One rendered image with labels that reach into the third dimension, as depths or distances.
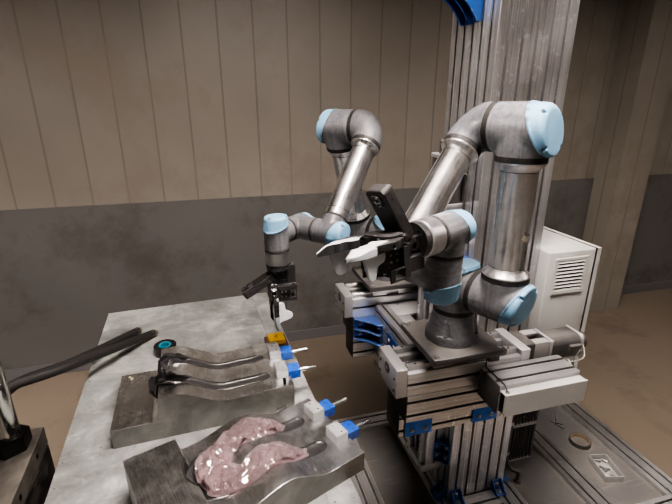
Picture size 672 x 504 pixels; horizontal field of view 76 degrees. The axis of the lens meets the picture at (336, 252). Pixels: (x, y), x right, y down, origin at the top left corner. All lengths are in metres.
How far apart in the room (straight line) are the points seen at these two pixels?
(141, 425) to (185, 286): 1.80
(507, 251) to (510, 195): 0.13
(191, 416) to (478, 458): 1.11
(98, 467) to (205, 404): 0.29
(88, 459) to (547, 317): 1.43
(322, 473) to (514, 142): 0.87
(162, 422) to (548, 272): 1.24
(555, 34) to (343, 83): 1.73
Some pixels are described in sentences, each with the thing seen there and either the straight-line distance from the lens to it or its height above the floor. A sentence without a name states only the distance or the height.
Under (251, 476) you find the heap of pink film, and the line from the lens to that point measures 1.10.
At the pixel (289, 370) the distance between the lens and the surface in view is 1.39.
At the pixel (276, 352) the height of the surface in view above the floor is 0.91.
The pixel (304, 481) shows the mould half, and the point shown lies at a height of 0.87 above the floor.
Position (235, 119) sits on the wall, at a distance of 2.84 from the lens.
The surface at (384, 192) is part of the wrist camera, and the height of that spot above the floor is 1.54.
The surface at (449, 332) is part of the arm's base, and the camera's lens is 1.26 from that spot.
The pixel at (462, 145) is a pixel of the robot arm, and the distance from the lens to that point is 1.09.
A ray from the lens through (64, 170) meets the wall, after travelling 2.98.
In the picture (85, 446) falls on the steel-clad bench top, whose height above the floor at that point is 0.80.
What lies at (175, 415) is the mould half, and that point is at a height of 0.87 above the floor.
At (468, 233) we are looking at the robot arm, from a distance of 0.90.
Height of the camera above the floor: 1.68
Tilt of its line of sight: 19 degrees down
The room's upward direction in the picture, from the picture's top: straight up
